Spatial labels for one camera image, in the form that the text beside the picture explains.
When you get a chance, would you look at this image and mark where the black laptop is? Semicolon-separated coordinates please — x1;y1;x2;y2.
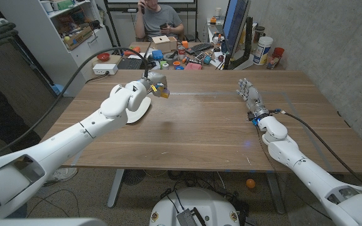
117;42;153;71

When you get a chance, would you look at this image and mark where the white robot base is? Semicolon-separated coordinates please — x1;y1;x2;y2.
149;187;241;226

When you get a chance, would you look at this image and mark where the white shelf unit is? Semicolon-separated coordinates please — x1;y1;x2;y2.
0;0;115;97

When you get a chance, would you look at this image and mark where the red bowl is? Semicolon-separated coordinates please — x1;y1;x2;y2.
96;52;111;63

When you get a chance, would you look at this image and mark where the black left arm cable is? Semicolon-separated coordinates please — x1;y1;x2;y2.
0;46;151;164

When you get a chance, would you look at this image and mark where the small wooden box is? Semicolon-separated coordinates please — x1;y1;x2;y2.
151;35;178;54

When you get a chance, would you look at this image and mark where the seated person in grey shirt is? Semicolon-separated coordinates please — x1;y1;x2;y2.
134;0;185;43

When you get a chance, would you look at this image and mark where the orange toy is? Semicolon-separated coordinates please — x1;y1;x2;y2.
123;46;142;57

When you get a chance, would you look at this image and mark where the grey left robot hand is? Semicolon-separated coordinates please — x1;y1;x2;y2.
138;71;171;99

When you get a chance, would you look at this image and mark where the dark lidded jar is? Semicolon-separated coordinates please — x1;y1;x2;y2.
253;26;266;43

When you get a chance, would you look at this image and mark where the black computer monitor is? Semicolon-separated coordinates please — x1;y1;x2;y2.
221;0;252;54

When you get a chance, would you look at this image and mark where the grey table leg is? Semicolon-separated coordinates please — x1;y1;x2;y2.
107;168;126;209
265;171;287;215

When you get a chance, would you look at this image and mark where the black keyboard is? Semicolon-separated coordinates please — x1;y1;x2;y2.
185;42;215;56

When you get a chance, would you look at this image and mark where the white power box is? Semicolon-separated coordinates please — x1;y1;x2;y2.
92;63;119;76

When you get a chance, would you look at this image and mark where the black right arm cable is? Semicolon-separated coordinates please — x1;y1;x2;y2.
270;109;362;190

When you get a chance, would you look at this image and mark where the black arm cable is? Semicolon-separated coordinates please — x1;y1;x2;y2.
270;109;362;190
0;46;151;164

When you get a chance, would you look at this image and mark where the cardboard box with items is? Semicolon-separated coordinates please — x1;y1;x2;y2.
63;25;94;51

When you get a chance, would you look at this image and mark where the pink cloth item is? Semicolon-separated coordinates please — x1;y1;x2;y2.
184;62;204;71

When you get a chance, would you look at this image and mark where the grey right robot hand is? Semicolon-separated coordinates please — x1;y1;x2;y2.
236;78;264;115

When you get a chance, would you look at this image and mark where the white square plate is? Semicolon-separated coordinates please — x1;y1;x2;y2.
125;96;152;124

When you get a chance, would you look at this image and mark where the white sneaker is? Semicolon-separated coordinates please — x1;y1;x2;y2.
44;167;79;183

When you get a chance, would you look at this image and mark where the red snack jar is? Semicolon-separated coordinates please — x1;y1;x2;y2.
266;46;286;70

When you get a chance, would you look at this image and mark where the white wipes canister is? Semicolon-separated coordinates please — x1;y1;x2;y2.
252;36;275;67

